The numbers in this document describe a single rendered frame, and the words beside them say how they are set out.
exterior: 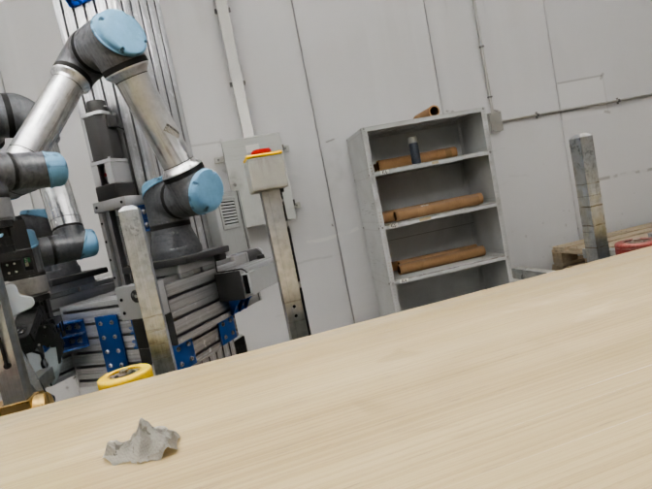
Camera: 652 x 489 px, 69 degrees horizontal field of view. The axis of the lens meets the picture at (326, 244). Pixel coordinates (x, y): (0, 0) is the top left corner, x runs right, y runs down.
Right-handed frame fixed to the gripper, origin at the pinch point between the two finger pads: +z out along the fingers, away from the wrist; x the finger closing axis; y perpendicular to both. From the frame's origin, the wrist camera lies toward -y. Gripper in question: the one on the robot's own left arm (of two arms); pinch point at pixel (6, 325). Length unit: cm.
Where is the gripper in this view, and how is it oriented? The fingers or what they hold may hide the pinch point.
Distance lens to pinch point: 111.9
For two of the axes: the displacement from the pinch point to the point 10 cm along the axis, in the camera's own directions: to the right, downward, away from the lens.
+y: 8.1, -2.1, 5.5
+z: 2.0, 9.8, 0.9
